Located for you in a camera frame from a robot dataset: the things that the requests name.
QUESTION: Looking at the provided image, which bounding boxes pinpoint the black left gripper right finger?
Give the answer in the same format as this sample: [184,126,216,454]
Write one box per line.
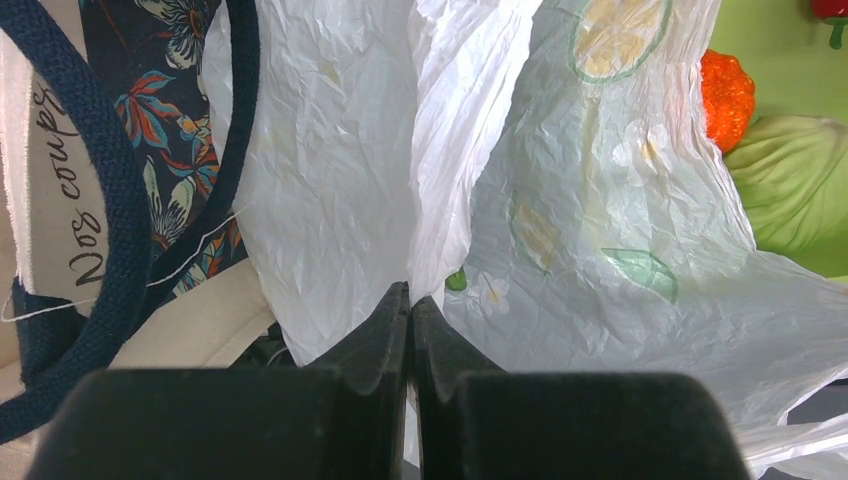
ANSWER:
[410,298,748,479]

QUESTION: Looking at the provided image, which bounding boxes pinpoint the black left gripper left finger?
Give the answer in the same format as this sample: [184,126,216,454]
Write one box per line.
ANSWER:
[28,283,410,479]

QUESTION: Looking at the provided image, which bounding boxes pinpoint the white plastic grocery bag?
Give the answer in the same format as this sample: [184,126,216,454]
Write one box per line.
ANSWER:
[234,1,847,479]

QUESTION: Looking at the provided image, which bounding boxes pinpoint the floral canvas tote bag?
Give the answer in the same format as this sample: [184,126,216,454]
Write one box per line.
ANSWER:
[1,1,269,479]

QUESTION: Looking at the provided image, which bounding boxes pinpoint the green cabbage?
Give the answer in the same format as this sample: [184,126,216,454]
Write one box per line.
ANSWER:
[724,115,847,282]

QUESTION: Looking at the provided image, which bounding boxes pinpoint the orange pumpkin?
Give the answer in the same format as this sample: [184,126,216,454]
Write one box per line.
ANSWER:
[701,49,756,153]

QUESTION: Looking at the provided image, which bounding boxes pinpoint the green plastic tray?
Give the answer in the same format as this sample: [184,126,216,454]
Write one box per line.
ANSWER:
[707,0,848,285]

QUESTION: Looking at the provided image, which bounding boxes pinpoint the small red chili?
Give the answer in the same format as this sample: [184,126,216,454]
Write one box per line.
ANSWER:
[811,0,848,50]

